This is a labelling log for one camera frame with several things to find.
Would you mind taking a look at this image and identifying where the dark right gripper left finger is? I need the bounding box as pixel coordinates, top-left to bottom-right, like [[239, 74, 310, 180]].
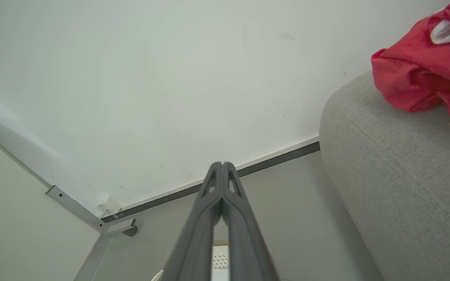
[[162, 162, 224, 281]]

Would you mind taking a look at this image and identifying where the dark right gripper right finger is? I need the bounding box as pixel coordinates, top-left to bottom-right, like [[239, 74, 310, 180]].
[[221, 162, 281, 281]]

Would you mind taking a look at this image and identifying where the red clothing with white stripes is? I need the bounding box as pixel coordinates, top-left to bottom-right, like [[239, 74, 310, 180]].
[[371, 0, 450, 138]]

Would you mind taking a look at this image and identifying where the white perforated laundry basket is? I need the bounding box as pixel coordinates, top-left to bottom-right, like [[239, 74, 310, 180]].
[[211, 240, 230, 281]]

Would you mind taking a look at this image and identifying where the white and black skirting strip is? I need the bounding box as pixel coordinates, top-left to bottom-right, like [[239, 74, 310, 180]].
[[102, 136, 321, 224]]

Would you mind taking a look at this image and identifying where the grey fabric sofa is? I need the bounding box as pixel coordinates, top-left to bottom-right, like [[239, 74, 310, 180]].
[[319, 70, 450, 281]]

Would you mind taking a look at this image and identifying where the white wall box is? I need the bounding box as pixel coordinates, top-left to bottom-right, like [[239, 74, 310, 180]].
[[95, 194, 123, 218]]

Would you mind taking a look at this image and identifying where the grey metal frame post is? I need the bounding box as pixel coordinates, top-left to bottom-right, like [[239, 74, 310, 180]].
[[45, 185, 138, 235]]

